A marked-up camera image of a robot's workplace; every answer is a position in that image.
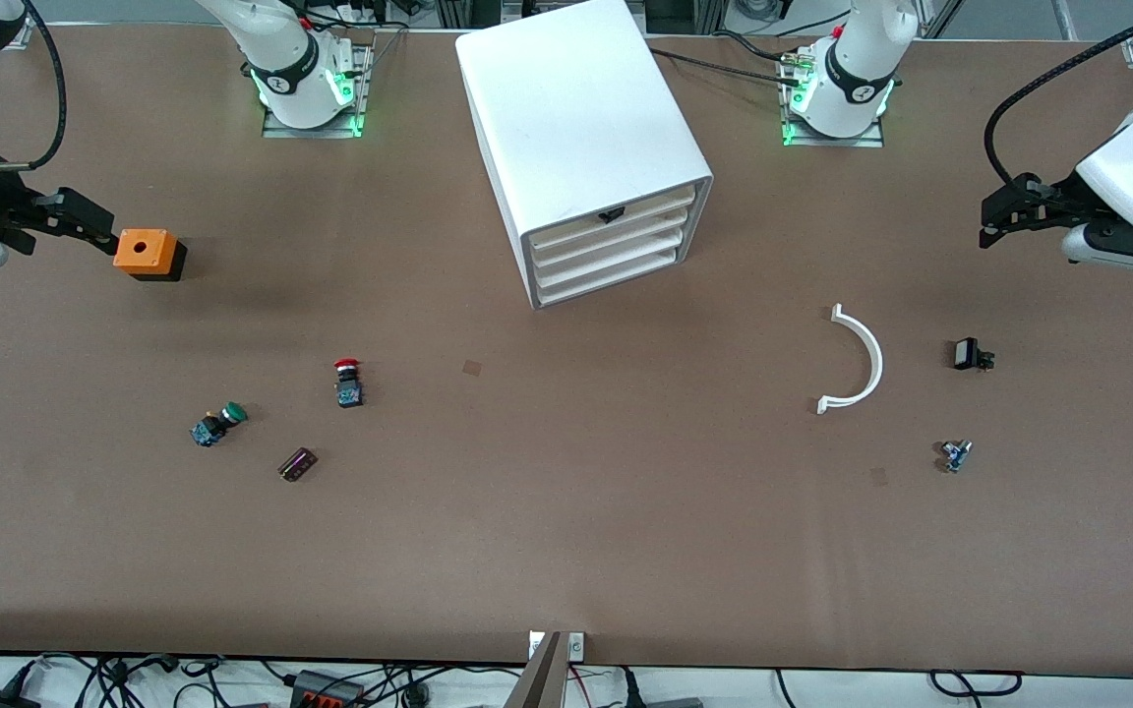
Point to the orange button box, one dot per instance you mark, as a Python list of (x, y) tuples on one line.
[(139, 251)]

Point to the green push button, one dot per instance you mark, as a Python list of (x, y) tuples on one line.
[(217, 425)]

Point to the small black switch component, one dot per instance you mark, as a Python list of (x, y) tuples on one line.
[(966, 353)]

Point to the grey brown camera post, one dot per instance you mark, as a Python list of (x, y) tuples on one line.
[(539, 683)]

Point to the small purple black component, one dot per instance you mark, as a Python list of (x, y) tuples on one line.
[(297, 465)]

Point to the white curved plastic arc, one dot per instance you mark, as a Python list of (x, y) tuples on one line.
[(876, 359)]

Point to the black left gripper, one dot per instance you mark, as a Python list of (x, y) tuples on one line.
[(1055, 202)]

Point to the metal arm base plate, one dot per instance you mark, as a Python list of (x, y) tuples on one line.
[(832, 142), (311, 132)]

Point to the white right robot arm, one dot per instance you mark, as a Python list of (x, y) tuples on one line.
[(281, 59)]

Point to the black orange power strip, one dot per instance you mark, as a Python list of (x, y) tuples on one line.
[(326, 693)]

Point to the red push button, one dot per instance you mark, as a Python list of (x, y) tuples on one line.
[(348, 388)]

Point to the small blue component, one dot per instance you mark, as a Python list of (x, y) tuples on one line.
[(956, 455)]

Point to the small metal bracket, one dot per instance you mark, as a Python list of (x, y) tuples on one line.
[(576, 646)]

